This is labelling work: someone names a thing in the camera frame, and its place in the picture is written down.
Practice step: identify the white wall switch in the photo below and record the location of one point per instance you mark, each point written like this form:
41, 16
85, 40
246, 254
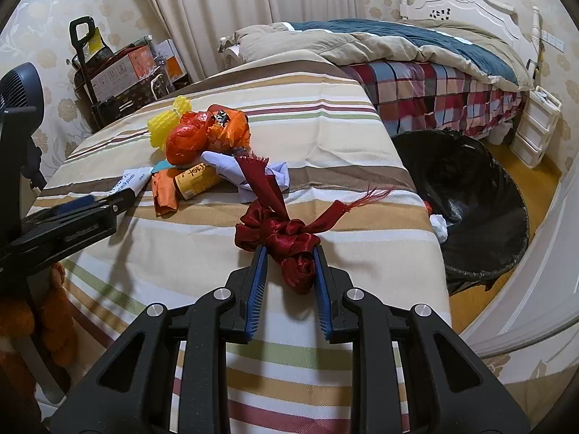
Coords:
554, 41

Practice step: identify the black lined trash bin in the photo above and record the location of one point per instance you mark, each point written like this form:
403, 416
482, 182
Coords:
470, 181

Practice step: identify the brown patterned storage box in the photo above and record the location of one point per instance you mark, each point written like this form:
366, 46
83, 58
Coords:
135, 99

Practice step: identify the white plastic drawer unit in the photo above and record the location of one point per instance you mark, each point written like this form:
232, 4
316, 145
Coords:
536, 126

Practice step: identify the white crumpled tissue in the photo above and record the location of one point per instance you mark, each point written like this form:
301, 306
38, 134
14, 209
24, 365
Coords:
438, 228

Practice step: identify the blue and beige duvet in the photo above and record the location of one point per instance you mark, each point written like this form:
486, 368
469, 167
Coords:
407, 40

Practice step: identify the dark red satin ribbon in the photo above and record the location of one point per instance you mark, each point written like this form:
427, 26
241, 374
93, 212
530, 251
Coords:
276, 230

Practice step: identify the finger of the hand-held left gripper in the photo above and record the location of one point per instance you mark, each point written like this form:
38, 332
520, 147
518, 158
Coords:
76, 205
68, 235

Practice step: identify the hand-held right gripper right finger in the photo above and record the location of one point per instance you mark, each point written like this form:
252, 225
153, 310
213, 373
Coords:
322, 298

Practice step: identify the white cardboard box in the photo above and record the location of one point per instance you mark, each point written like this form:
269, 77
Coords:
172, 61

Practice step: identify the small white container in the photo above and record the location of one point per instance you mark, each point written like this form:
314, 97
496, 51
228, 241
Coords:
501, 134

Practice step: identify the orange plush toy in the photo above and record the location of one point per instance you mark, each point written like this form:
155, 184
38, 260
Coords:
54, 307

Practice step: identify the black hand trolley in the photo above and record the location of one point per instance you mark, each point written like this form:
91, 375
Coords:
80, 54

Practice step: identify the orange plastic bag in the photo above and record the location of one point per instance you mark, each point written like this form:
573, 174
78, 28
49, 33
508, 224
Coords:
185, 144
230, 131

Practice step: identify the pale lavender cloth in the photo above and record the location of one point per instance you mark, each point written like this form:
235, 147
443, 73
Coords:
226, 167

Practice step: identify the white wooden headboard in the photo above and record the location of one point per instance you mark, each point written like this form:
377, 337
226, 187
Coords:
470, 9

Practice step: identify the white paper packet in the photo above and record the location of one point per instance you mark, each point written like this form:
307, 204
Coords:
131, 181

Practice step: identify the striped bed sheet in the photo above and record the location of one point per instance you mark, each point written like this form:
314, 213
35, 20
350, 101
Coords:
316, 122

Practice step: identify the teal packet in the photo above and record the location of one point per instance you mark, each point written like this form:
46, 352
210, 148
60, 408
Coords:
159, 167

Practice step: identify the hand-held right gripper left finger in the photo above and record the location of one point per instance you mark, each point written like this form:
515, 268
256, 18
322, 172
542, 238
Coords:
255, 298

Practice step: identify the yellow can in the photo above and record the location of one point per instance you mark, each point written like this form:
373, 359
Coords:
199, 181

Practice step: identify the orange packet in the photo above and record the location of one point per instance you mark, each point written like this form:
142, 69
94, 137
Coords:
163, 194

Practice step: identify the orange cardboard box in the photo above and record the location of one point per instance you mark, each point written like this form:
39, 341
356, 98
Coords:
122, 68

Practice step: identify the yellow foam fruit net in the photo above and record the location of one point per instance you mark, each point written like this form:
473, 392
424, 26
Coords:
160, 126

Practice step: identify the plaid bed sheet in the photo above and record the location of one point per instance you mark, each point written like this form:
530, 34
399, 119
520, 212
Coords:
429, 95

